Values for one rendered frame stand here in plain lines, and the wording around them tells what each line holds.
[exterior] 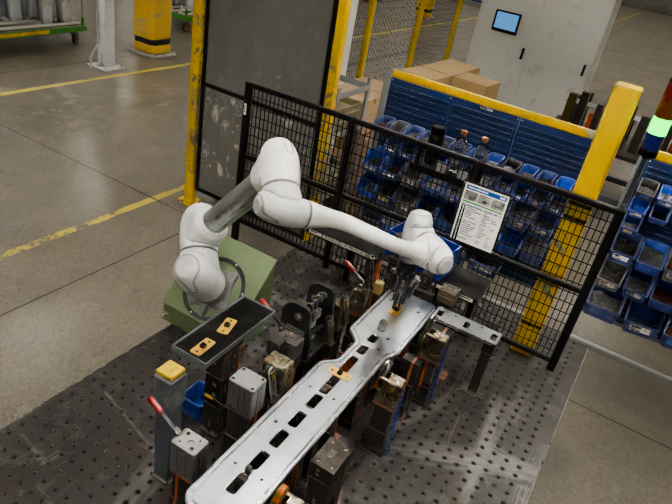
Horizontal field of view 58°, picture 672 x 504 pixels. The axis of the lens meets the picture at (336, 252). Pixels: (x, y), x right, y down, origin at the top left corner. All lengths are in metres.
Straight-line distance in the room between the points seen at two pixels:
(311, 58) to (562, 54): 4.87
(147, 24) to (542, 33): 5.39
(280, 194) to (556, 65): 6.86
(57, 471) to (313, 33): 3.04
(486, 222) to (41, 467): 1.99
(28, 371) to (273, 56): 2.52
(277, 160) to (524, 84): 6.85
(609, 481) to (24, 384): 3.14
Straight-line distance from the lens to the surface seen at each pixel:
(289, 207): 2.03
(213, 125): 4.94
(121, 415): 2.41
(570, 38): 8.55
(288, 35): 4.36
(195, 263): 2.44
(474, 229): 2.86
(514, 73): 8.74
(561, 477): 3.65
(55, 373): 3.66
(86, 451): 2.32
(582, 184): 2.73
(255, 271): 2.63
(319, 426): 1.99
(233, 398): 1.98
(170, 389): 1.89
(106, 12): 8.73
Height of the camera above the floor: 2.43
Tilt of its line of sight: 30 degrees down
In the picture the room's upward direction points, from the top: 11 degrees clockwise
